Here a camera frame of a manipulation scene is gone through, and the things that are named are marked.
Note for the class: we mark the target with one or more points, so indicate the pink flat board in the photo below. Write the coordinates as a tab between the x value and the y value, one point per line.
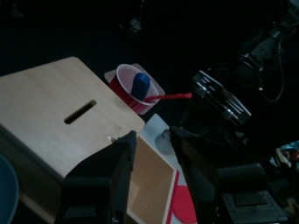
154	87

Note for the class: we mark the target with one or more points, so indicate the red bowl white inside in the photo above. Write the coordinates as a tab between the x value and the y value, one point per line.
126	87

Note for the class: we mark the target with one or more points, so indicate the blue toy piece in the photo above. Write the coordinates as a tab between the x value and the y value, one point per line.
140	85

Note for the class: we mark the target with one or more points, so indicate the red dough blob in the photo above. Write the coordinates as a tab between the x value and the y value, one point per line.
183	201

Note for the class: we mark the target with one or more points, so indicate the white cutting mat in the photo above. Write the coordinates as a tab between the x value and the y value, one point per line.
159	131

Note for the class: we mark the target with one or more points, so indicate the red toy spoon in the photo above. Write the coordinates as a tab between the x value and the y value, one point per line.
170	96

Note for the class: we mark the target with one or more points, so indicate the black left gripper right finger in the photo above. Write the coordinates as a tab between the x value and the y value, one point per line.
218	180

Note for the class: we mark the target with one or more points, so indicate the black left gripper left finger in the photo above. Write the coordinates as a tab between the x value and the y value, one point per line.
98	186

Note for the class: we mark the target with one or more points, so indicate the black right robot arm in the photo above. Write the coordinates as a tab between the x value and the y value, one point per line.
265	49

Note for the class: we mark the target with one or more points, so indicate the round grey dough cutter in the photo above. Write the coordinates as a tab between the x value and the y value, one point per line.
164	143

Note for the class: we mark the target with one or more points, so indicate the light wooden drawer box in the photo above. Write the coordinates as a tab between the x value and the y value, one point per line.
51	105

